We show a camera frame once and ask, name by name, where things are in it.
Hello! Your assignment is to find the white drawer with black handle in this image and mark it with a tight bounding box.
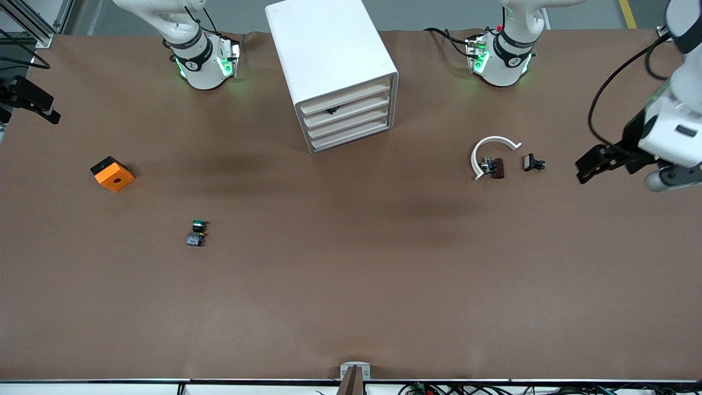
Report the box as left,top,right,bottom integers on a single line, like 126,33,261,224
303,91,394,128

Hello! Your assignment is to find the orange box with black base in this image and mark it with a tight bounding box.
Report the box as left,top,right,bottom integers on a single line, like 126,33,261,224
90,156,135,193

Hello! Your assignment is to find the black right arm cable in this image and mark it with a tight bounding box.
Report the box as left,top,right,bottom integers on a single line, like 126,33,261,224
0,30,51,69

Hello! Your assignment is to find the white C-shaped plastic ring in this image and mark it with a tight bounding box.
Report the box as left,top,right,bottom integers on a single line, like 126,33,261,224
471,136,523,181

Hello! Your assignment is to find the green push button switch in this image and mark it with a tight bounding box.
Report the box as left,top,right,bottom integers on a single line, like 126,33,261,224
186,219,209,247

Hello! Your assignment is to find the black cable at arm base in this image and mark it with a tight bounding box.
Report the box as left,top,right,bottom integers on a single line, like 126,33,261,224
425,26,475,58

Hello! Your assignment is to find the bundle of cables under table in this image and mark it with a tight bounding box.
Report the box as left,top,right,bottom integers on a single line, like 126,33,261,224
398,382,702,395

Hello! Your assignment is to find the white table edge rail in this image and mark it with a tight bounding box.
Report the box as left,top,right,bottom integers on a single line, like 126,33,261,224
0,379,702,395

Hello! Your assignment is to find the small metal table bracket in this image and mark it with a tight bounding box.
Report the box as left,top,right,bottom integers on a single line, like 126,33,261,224
340,362,371,380

